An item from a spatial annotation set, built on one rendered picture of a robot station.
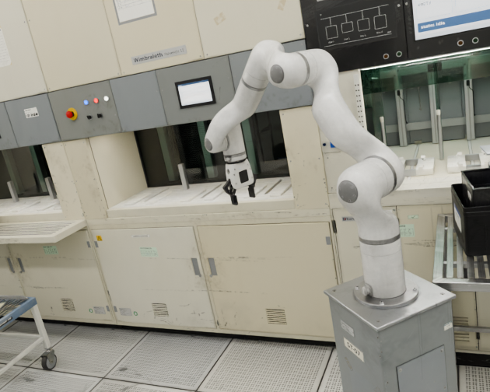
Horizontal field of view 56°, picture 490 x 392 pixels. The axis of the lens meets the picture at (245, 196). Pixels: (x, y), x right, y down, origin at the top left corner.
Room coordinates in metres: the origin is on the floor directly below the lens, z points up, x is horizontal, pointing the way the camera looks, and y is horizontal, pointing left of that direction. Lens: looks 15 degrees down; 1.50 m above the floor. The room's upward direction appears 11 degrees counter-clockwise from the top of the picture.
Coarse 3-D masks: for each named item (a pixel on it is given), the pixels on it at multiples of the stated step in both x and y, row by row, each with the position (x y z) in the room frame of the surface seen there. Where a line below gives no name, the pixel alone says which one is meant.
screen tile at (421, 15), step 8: (416, 0) 1.84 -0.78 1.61; (424, 0) 1.83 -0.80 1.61; (448, 0) 1.79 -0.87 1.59; (416, 8) 1.84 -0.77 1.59; (424, 8) 1.83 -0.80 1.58; (432, 8) 1.82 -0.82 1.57; (440, 8) 1.81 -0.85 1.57; (448, 8) 1.79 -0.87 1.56; (424, 16) 1.83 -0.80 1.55; (432, 16) 1.82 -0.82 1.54
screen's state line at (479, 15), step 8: (456, 16) 1.78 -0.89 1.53; (464, 16) 1.77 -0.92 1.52; (472, 16) 1.76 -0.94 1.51; (480, 16) 1.75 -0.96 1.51; (488, 16) 1.74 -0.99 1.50; (424, 24) 1.83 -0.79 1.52; (432, 24) 1.82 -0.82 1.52; (440, 24) 1.81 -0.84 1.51; (448, 24) 1.80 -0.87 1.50; (456, 24) 1.78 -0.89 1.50
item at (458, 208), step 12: (456, 192) 1.65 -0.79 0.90; (456, 204) 1.55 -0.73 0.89; (456, 216) 1.56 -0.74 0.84; (468, 216) 1.39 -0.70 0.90; (480, 216) 1.38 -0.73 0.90; (456, 228) 1.59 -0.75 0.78; (468, 228) 1.39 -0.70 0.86; (480, 228) 1.38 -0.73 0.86; (468, 240) 1.39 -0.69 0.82; (480, 240) 1.38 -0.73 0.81; (468, 252) 1.40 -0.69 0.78; (480, 252) 1.38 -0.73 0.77
